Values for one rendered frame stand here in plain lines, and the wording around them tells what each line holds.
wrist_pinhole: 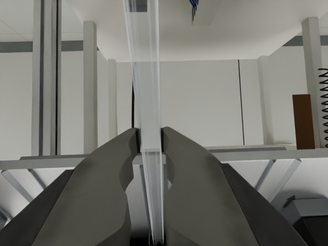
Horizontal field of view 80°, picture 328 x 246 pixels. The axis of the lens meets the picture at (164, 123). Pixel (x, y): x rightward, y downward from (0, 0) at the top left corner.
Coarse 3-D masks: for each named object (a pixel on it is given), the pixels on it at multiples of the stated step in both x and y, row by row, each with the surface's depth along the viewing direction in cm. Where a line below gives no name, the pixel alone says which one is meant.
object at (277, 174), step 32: (32, 160) 17; (64, 160) 17; (224, 160) 16; (256, 160) 16; (288, 160) 17; (320, 160) 17; (0, 192) 18; (32, 192) 18; (128, 192) 19; (288, 192) 20; (320, 192) 20
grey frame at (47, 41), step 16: (48, 0) 41; (48, 16) 41; (48, 32) 41; (48, 48) 41; (48, 64) 40; (32, 80) 40; (48, 80) 40; (32, 96) 40; (48, 96) 40; (32, 112) 40; (48, 112) 40; (32, 128) 39; (48, 128) 39; (32, 144) 39; (48, 144) 39
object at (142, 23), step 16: (128, 0) 8; (144, 0) 8; (128, 16) 8; (144, 16) 8; (128, 32) 8; (144, 32) 8; (128, 48) 9; (144, 48) 9; (144, 64) 9; (144, 80) 10; (144, 96) 10; (160, 96) 11; (144, 112) 11; (160, 112) 11; (144, 128) 12; (160, 128) 12; (144, 144) 13; (160, 144) 13; (144, 160) 14; (160, 160) 14; (144, 176) 15; (160, 176) 15; (160, 192) 17; (160, 208) 19; (160, 224) 21; (160, 240) 25
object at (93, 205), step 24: (120, 144) 10; (96, 168) 9; (120, 168) 9; (72, 192) 7; (96, 192) 7; (120, 192) 7; (48, 216) 7; (72, 216) 7; (96, 216) 7; (120, 216) 7; (48, 240) 6; (72, 240) 6; (96, 240) 6; (120, 240) 6
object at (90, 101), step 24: (312, 24) 57; (96, 48) 58; (312, 48) 57; (96, 72) 57; (264, 72) 84; (312, 72) 57; (96, 96) 56; (264, 96) 83; (312, 96) 57; (96, 120) 55; (264, 120) 83; (312, 120) 57; (96, 144) 55; (264, 144) 84
